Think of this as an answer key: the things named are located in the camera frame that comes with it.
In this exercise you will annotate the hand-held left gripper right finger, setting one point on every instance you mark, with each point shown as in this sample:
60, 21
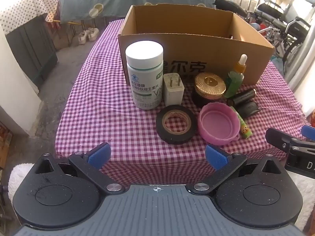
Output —
216, 157

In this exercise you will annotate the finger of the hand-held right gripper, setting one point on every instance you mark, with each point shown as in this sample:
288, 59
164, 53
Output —
278, 140
309, 132

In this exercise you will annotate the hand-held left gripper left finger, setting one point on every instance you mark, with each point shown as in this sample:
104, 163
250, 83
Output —
99, 156

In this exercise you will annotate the green lip balm tube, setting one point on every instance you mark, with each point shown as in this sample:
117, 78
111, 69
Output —
246, 130

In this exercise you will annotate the pink plastic lid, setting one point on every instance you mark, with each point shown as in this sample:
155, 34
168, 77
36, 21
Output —
214, 120

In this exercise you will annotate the black electrical tape roll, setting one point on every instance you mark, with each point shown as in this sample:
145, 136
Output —
162, 132

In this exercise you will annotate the green dropper bottle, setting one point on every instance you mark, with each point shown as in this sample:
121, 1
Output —
233, 83

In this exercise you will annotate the white charger adapter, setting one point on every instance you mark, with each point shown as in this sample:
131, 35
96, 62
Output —
173, 93

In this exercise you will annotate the brown cardboard box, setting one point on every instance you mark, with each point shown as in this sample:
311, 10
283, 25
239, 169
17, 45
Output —
196, 46

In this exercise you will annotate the gold lidded jar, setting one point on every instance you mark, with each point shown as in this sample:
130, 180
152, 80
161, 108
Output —
209, 84

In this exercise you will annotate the white pill bottle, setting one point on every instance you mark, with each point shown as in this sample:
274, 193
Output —
145, 78

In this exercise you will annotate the white platform shoe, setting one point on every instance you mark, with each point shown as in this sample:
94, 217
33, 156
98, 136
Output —
93, 34
83, 38

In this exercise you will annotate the black wheelchair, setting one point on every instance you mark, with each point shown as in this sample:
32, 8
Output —
283, 12

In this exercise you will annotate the dark cabinet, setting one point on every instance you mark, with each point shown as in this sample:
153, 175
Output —
32, 49

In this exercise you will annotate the yellow stick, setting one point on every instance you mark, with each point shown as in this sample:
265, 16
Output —
71, 22

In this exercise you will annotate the black seat cushion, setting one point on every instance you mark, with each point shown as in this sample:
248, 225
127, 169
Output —
228, 5

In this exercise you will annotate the polka dot cloth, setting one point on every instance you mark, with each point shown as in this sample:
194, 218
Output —
22, 7

